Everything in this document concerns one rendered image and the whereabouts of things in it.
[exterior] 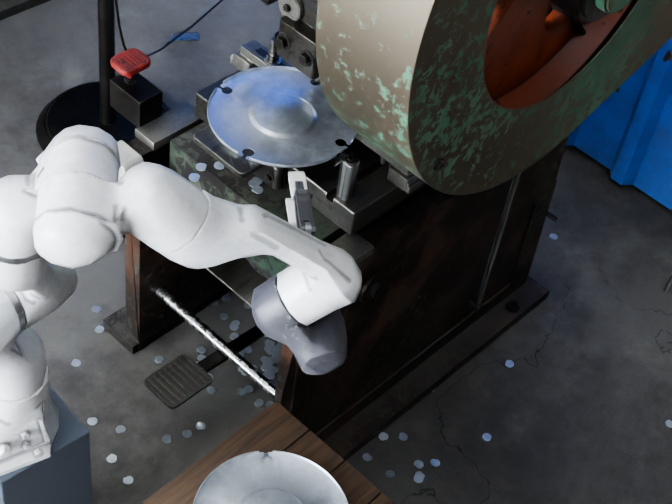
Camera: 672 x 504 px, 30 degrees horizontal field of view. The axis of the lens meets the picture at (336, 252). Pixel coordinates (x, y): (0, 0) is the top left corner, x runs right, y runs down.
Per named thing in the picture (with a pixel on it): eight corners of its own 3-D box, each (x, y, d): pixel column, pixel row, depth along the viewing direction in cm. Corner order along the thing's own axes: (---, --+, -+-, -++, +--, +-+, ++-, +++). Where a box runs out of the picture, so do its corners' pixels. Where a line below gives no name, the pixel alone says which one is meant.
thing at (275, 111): (257, 50, 253) (258, 47, 252) (383, 106, 246) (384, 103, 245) (177, 127, 234) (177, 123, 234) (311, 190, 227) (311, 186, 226)
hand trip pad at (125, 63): (126, 103, 252) (126, 73, 246) (107, 87, 254) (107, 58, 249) (153, 89, 256) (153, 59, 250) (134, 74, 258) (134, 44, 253)
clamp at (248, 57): (285, 103, 254) (290, 63, 247) (229, 62, 261) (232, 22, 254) (306, 92, 258) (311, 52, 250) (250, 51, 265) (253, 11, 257)
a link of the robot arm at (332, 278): (153, 266, 180) (281, 360, 201) (255, 203, 173) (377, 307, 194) (149, 211, 187) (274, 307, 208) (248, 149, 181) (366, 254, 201)
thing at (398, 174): (408, 194, 240) (416, 154, 233) (345, 148, 247) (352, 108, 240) (428, 180, 243) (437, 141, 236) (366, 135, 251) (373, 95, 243)
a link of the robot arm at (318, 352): (287, 251, 198) (236, 281, 201) (296, 315, 189) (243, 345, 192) (351, 305, 209) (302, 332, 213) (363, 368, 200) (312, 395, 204)
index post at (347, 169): (345, 202, 237) (351, 165, 230) (333, 193, 238) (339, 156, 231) (355, 195, 238) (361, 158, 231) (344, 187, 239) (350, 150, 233)
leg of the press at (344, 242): (292, 504, 272) (342, 210, 207) (256, 470, 277) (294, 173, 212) (547, 298, 323) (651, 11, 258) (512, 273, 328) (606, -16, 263)
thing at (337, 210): (350, 236, 239) (354, 214, 235) (193, 114, 258) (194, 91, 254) (451, 169, 256) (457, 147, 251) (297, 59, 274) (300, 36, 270)
